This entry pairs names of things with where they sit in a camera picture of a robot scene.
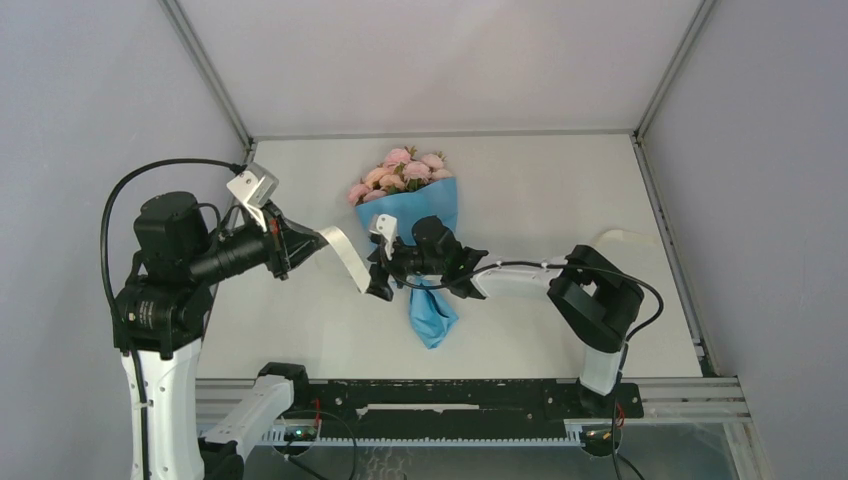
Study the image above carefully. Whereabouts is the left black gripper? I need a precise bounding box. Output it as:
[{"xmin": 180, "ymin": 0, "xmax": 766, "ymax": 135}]
[{"xmin": 190, "ymin": 195, "xmax": 331, "ymax": 281}]

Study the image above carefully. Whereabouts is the left circuit board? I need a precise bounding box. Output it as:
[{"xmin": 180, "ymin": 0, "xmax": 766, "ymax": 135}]
[{"xmin": 283, "ymin": 427, "xmax": 318, "ymax": 443}]

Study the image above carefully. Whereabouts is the pink flower bunch stem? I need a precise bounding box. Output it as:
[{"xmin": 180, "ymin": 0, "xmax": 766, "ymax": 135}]
[{"xmin": 420, "ymin": 153, "xmax": 453, "ymax": 182}]

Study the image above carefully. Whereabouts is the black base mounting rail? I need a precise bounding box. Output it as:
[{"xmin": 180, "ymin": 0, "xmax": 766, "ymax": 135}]
[{"xmin": 281, "ymin": 379, "xmax": 645, "ymax": 437}]

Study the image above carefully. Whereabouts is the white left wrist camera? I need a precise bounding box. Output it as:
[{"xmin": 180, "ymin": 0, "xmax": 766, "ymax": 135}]
[{"xmin": 226, "ymin": 163, "xmax": 279, "ymax": 232}]

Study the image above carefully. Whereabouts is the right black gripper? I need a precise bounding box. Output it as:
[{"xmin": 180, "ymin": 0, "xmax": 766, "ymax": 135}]
[{"xmin": 358, "ymin": 232, "xmax": 445, "ymax": 302}]

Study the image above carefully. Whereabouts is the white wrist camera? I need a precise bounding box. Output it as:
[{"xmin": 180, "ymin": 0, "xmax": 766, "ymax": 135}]
[
  {"xmin": 368, "ymin": 214, "xmax": 398, "ymax": 261},
  {"xmin": 226, "ymin": 163, "xmax": 279, "ymax": 232}
]

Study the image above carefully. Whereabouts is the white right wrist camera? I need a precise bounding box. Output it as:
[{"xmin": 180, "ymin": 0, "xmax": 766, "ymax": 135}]
[{"xmin": 368, "ymin": 214, "xmax": 398, "ymax": 261}]

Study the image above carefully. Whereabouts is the white printed ribbon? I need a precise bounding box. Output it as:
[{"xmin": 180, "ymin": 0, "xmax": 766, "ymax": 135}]
[{"xmin": 317, "ymin": 226, "xmax": 371, "ymax": 294}]

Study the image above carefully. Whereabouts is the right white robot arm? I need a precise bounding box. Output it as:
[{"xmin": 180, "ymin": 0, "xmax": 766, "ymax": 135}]
[{"xmin": 368, "ymin": 214, "xmax": 651, "ymax": 416}]

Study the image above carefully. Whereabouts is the white slotted cable duct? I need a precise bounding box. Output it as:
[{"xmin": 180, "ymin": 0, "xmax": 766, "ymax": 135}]
[{"xmin": 259, "ymin": 423, "xmax": 585, "ymax": 447}]

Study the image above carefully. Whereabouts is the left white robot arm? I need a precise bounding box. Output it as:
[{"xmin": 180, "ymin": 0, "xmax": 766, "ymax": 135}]
[{"xmin": 116, "ymin": 191, "xmax": 325, "ymax": 479}]

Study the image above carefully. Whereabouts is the blue wrapping paper sheet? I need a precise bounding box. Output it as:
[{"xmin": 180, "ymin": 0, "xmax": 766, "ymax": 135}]
[{"xmin": 355, "ymin": 178, "xmax": 459, "ymax": 349}]

